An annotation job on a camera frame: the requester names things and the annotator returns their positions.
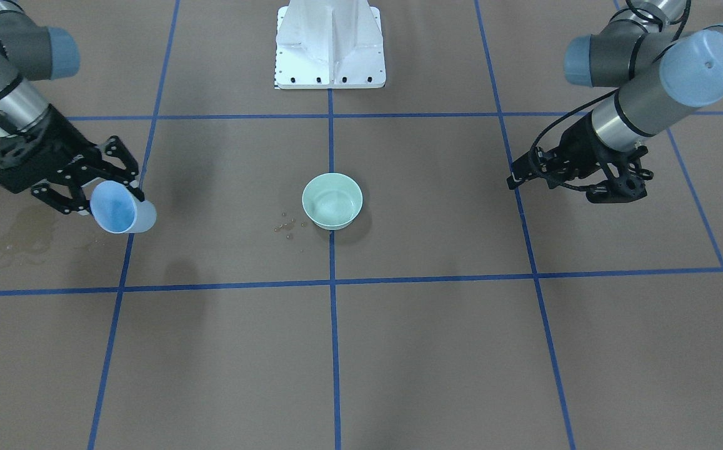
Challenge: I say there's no mint green bowl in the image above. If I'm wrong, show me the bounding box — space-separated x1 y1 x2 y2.
301 172 364 231

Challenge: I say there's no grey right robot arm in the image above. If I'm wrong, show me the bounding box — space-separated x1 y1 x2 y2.
0 1 145 214

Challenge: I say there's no light blue plastic cup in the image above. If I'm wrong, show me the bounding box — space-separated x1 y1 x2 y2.
89 181 157 234

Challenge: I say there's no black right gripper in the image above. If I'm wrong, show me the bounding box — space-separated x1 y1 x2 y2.
0 104 145 216

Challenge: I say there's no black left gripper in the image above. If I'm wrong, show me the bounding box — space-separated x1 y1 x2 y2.
507 116 654 203

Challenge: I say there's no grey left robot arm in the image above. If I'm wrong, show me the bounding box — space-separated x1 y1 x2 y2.
507 1 723 203

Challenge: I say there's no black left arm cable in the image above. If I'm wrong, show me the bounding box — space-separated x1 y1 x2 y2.
529 0 693 191

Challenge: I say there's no white metal pedestal base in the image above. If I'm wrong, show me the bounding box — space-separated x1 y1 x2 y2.
274 1 387 89

